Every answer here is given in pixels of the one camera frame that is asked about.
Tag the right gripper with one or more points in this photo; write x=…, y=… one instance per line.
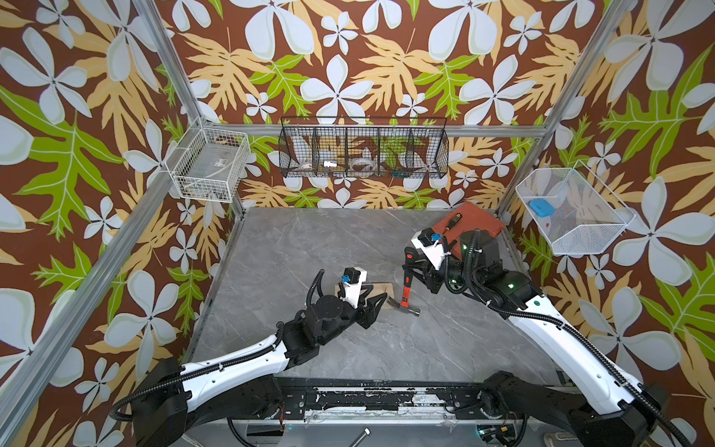
x=430, y=277

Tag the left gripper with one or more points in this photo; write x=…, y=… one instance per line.
x=370, y=310

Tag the red black claw hammer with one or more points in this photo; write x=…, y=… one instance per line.
x=404, y=305

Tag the wooden block with nails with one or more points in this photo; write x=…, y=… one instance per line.
x=379, y=288

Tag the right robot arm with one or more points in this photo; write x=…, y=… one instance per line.
x=611, y=407

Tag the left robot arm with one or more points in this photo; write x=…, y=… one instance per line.
x=174, y=398

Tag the yellow black screwdriver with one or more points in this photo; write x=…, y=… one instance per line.
x=455, y=219

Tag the red plastic tool case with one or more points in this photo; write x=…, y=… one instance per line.
x=473, y=218

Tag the blue object in basket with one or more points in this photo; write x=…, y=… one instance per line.
x=541, y=208

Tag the white mesh basket right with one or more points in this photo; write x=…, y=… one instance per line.
x=589, y=216

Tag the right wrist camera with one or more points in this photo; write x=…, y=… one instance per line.
x=430, y=243

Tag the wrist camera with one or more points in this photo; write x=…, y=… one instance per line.
x=430, y=243
x=351, y=285

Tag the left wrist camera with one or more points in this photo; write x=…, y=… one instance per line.
x=351, y=285

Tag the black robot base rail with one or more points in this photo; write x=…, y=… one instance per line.
x=296, y=399

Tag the black wire basket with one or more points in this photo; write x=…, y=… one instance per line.
x=363, y=147

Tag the white wire basket left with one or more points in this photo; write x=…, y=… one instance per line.
x=207, y=162

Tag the aluminium frame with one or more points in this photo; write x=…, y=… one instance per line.
x=89, y=111

